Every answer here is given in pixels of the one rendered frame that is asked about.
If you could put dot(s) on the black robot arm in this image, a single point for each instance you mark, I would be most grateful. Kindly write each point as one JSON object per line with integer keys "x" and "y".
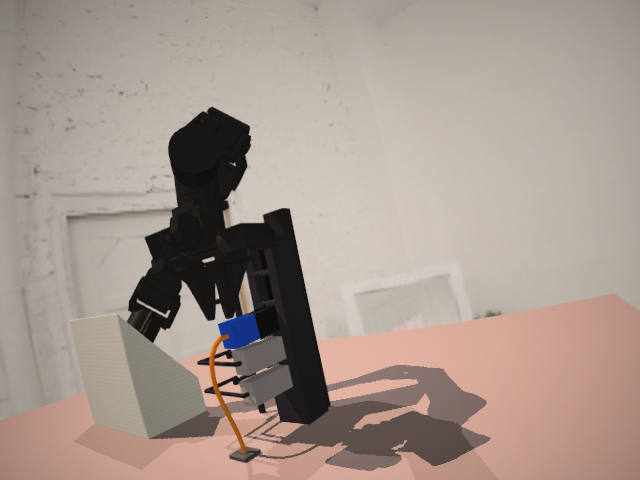
{"x": 200, "y": 154}

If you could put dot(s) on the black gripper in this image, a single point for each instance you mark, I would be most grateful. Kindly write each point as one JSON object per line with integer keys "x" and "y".
{"x": 229, "y": 250}

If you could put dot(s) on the blue plug with orange cord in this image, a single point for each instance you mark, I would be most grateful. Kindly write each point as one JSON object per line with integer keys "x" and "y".
{"x": 237, "y": 333}

